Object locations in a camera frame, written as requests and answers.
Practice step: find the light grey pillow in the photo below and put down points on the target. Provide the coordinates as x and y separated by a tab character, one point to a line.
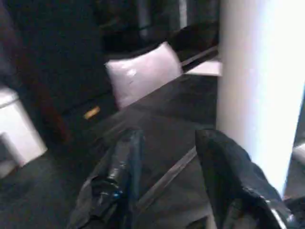
143	74

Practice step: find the small yellow label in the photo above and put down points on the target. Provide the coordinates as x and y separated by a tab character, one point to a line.
91	112

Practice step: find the white flat board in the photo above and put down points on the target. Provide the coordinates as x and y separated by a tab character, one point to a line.
205	68

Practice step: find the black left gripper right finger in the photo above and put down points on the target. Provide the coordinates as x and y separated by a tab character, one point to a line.
233	186

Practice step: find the white plastic table leg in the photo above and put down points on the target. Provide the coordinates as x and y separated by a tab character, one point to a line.
262	86

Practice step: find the black work mat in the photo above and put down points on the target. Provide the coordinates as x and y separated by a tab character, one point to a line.
162	138

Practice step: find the white glass-door cabinet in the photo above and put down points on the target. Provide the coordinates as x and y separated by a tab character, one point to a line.
16	129

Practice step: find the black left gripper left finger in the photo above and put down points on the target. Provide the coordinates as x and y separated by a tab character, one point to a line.
112	186

